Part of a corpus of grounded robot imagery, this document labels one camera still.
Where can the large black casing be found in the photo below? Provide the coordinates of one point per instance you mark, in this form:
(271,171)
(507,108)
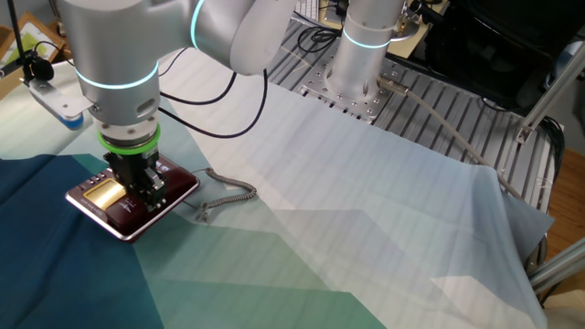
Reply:
(493,45)

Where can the aluminium frame bars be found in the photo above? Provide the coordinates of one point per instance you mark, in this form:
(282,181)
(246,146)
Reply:
(557,269)

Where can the black pole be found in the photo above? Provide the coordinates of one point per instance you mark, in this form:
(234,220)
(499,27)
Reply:
(16,32)

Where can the maroon telephone handset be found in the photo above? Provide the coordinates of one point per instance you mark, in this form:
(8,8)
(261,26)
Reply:
(178,185)

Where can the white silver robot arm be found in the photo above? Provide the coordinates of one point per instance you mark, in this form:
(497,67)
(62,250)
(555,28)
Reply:
(119,45)

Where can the black clamp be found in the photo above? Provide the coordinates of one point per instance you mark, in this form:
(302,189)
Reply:
(41,68)

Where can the white keyboard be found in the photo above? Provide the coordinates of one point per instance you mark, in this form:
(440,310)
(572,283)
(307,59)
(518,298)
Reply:
(307,9)

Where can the aluminium frame post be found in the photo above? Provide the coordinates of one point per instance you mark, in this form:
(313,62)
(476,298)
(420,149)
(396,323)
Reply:
(548,91)

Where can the blue green white tablecloth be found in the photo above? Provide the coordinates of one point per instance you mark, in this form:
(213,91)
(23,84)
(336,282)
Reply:
(320,183)

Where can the maroon telephone base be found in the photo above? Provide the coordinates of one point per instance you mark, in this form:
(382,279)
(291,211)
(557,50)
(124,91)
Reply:
(98,194)

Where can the brown cardboard box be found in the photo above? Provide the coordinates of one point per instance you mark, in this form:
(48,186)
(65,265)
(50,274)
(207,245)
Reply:
(25,18)

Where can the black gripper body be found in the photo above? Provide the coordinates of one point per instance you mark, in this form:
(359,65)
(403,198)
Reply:
(125,166)

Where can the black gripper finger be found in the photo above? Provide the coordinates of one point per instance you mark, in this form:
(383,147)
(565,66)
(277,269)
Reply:
(157,192)
(135,192)

